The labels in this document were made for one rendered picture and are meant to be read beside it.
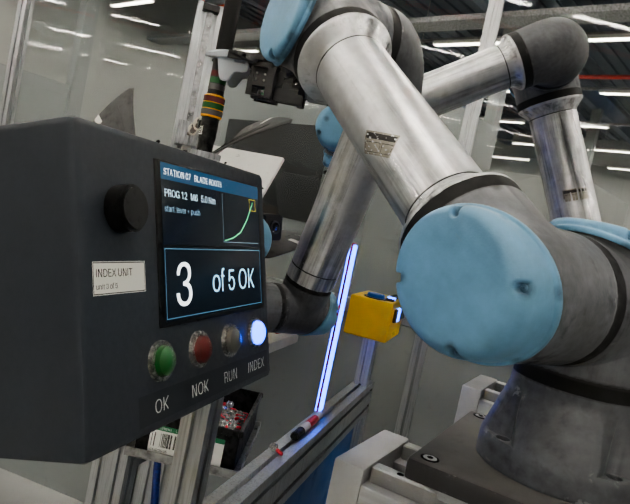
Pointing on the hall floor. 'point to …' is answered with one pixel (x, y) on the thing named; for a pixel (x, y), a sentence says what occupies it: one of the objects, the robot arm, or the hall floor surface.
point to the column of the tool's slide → (196, 65)
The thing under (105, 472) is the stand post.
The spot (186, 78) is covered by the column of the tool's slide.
